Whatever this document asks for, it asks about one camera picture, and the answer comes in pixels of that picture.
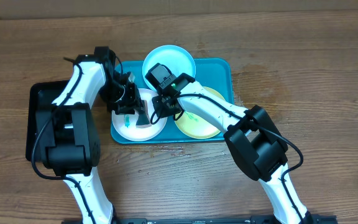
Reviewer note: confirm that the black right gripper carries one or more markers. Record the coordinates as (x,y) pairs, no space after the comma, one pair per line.
(160,112)

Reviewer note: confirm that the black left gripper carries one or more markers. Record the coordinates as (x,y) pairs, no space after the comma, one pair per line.
(130,101)

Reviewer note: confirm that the grey-green sponge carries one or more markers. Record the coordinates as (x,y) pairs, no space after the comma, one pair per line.
(143,120)

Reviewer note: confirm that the white plate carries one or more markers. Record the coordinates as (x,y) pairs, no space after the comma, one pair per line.
(125,124)

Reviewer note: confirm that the light blue plate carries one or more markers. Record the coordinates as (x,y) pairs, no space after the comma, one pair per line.
(177,59)

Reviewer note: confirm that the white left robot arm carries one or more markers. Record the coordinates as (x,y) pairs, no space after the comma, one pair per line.
(67,146)

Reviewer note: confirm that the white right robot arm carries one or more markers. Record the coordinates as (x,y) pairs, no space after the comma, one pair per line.
(255,143)

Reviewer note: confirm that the teal tray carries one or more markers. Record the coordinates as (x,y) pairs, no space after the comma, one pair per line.
(210,72)

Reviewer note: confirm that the black tray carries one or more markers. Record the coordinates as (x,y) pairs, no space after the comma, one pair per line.
(41,94)

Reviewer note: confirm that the yellow plate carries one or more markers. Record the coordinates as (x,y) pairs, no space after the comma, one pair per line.
(196,127)

